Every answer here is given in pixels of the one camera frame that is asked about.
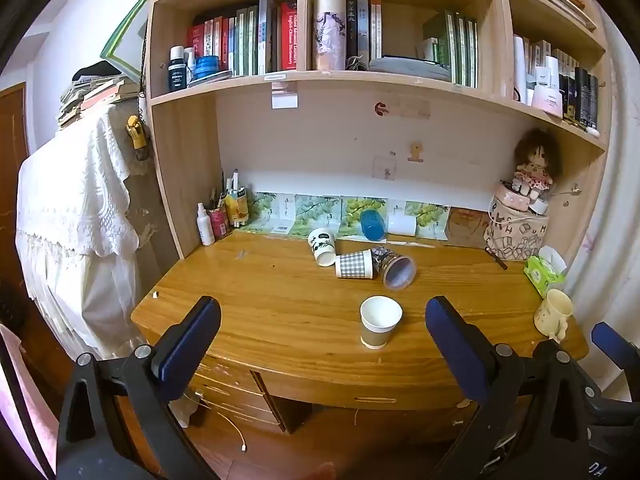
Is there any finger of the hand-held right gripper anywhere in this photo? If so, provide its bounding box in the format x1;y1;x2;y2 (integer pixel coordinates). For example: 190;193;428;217
591;321;640;402

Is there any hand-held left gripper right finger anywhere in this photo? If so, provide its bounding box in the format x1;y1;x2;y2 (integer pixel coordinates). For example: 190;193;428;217
424;295;602;480

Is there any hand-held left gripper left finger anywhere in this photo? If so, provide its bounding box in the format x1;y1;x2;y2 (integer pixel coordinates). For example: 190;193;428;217
56;295;223;480

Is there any purple floral paper cup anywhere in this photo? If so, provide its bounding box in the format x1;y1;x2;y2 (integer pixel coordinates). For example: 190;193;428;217
371;246;418;292

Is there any checkered paper cup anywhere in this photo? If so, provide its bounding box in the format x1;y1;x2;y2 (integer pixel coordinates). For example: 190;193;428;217
334;248;375;280

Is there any white leaf print cup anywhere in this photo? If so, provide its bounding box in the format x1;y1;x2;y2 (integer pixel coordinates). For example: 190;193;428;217
307;227;338;267

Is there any brown sleeve paper cup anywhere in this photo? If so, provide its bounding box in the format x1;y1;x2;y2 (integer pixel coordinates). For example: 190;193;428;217
360;295;404;350

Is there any blue plastic cup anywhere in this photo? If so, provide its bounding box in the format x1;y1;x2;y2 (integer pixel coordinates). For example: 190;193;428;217
359;209;385;242

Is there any cream ceramic mug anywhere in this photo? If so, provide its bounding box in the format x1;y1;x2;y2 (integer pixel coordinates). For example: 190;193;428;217
533;288;574;344

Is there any green tissue pack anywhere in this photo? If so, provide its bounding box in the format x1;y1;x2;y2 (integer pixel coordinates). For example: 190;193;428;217
523;246;568;299

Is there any wooden desk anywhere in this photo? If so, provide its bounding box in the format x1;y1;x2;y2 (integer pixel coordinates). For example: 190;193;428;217
112;229;590;480

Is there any white spray bottle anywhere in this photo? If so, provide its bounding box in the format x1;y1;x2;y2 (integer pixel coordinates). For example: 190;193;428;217
196;202;216;247

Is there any brown paper card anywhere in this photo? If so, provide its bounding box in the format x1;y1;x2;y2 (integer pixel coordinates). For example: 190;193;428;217
446;207;489;249

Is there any printed canvas bag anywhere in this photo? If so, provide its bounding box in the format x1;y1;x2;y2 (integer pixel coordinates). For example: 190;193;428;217
483;195;550;262

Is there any red pen holder can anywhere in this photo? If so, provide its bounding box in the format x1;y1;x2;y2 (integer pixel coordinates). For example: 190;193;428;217
207;207;230;241

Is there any pink dotted box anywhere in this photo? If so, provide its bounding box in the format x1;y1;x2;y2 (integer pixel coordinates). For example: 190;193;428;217
494;182;531;213

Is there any pink cloth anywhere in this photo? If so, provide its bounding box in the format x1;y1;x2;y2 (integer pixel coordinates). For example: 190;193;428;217
0;322;60;478

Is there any wooden bookshelf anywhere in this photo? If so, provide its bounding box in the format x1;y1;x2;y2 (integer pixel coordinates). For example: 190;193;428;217
142;0;615;267

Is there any row of leaf print cards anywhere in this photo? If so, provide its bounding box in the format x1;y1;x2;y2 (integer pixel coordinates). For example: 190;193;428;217
248;191;450;240

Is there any white lace cloth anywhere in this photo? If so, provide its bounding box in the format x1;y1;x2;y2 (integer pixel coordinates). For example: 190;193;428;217
14;106;142;361

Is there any brown haired rag doll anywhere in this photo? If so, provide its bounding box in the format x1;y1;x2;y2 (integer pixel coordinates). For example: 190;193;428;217
509;128;562;202

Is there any yellow hanging toy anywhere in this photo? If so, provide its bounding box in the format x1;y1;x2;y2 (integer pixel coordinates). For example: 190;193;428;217
124;114;149;151

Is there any pile of old books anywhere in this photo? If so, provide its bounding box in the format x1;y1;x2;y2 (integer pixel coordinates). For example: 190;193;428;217
56;61;142;131

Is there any row of cosmetic boxes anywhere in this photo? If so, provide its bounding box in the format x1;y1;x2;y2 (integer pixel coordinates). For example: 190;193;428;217
512;34;602;137

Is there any brown wooden door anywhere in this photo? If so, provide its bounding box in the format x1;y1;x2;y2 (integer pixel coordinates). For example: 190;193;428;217
0;82;32;281

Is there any dark cosmetic bottle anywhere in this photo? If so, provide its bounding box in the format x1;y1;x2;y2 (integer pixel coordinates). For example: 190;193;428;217
168;45;189;93

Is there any blue jar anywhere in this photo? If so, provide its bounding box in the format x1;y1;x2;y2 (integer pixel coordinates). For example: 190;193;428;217
193;55;221;81

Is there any grey fabric pouch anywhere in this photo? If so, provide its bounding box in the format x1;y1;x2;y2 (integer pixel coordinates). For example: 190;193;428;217
368;56;452;82

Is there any row of green white books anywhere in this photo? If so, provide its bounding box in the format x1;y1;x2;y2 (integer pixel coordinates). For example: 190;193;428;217
421;9;480;89

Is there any green framed board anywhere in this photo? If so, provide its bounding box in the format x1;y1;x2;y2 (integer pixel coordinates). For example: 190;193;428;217
99;0;154;78

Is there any row of red green books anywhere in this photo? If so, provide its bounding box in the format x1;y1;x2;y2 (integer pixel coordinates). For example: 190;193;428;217
186;0;299;78

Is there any floral cardboard tube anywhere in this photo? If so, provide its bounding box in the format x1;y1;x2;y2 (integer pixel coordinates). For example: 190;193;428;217
313;0;348;72

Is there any white cable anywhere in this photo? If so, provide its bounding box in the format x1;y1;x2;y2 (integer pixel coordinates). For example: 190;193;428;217
182;390;249;452

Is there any small wall note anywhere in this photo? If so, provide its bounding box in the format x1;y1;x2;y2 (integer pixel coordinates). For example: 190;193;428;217
372;156;398;180

